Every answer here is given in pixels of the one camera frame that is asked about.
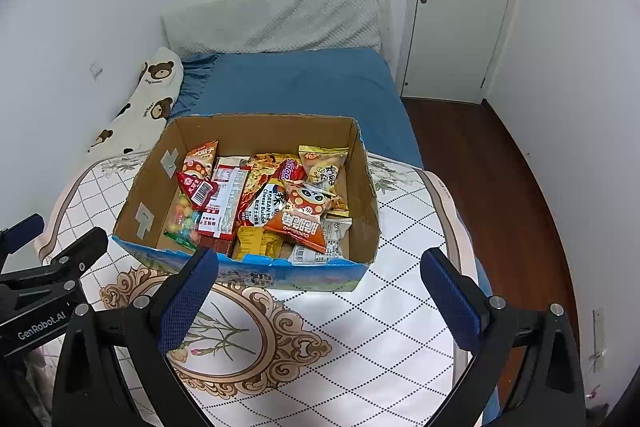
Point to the white barcode snack packet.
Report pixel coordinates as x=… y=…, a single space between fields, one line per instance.
x=327 y=239

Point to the cardboard box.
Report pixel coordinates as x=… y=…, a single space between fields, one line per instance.
x=150 y=187

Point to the orange triangular face packet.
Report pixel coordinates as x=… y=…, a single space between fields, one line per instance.
x=302 y=212

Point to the yellow clear snack packet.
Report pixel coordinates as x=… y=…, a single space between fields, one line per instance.
x=322 y=167

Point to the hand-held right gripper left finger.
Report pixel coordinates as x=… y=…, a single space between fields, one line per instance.
x=190 y=302

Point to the white door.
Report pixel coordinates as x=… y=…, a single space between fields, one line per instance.
x=460 y=32

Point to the red yellow noodle packet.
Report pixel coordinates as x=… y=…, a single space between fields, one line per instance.
x=265 y=202

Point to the bear print pillow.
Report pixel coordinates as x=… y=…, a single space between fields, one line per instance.
x=150 y=97

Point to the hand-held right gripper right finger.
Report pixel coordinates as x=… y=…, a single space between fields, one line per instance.
x=450 y=302

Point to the grey headboard cushion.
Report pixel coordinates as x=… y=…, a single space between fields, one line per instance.
x=275 y=22

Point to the red triangular barcode packet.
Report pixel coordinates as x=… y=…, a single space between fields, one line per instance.
x=197 y=192

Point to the white floral quilt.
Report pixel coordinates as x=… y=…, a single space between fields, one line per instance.
x=350 y=332

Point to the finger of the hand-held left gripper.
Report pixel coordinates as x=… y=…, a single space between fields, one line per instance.
x=22 y=229
x=75 y=252

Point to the colourful candy bag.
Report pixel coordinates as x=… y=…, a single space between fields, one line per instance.
x=182 y=219

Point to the blue bed sheet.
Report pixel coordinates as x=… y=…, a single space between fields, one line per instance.
x=300 y=87

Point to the red white packet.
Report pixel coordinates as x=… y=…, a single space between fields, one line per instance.
x=227 y=202

